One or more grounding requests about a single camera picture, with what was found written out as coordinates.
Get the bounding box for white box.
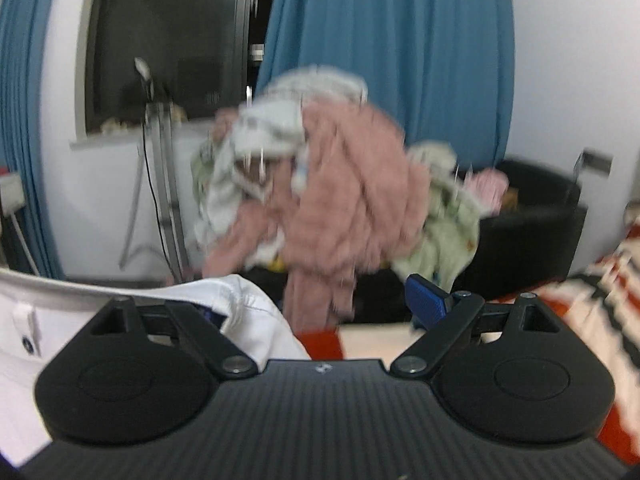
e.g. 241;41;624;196
0;171;27;217

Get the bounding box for black armchair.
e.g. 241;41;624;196
452;159;588;301

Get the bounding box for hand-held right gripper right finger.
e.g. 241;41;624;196
389;273;562;379

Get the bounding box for pink fuzzy garment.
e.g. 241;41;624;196
204;102;432;333

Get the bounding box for blue curtain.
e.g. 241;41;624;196
256;0;516;171
0;0;66;281

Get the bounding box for dark window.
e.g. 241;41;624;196
75;0;281;136

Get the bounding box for wall socket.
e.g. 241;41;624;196
574;147;614;177

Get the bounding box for striped red cream black blanket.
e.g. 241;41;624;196
295;222;640;463

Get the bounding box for metal stand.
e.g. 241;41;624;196
119;57;193;283

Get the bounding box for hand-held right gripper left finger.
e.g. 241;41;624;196
89;297;259;379

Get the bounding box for white grey patterned garment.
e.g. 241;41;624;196
192;65;370;251

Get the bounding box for small pink striped garment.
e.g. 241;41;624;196
465;169;511;217

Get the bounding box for black cable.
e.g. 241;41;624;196
141;122;168;261

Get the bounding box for light green garment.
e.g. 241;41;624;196
392;141;483;288

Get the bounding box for white shirt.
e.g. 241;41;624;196
0;268;312;467

